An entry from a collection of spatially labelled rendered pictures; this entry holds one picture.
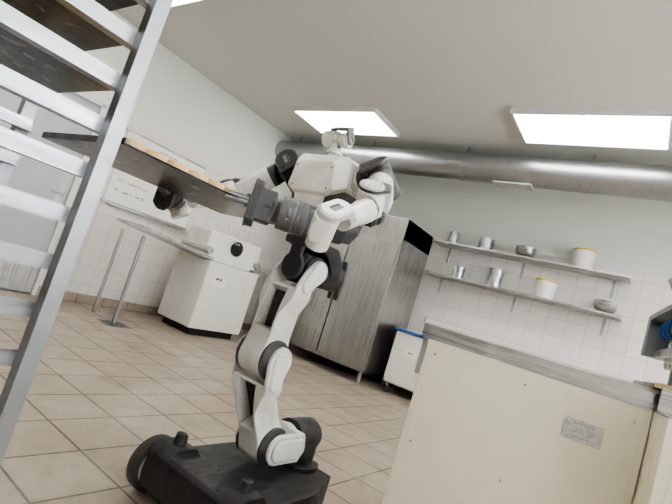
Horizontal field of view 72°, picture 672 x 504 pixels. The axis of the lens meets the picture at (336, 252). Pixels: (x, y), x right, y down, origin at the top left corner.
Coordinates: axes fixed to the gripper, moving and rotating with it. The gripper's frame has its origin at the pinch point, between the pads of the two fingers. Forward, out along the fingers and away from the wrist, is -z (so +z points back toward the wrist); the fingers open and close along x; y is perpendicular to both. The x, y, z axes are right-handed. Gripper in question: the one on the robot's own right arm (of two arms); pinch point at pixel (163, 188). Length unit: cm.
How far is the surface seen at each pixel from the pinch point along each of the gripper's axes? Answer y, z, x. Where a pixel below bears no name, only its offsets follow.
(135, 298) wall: -90, 436, -89
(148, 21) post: 1, -61, 22
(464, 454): 119, -5, -52
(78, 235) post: 3, -60, -20
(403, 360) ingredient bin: 229, 369, -60
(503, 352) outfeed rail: 122, -6, -16
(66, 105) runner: -5, -64, 1
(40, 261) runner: -1, -60, -26
